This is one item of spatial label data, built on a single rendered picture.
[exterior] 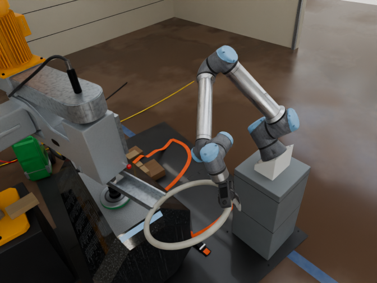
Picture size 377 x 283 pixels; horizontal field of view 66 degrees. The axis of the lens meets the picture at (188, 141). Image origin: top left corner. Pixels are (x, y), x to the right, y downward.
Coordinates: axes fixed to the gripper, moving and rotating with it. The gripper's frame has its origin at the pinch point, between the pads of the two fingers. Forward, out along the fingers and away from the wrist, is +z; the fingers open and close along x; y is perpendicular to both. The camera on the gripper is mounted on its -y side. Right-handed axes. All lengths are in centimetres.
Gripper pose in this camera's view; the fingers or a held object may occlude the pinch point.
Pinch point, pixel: (233, 211)
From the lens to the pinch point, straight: 150.8
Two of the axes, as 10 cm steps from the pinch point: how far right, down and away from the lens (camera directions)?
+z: 3.8, 8.3, 4.0
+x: -9.1, 2.6, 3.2
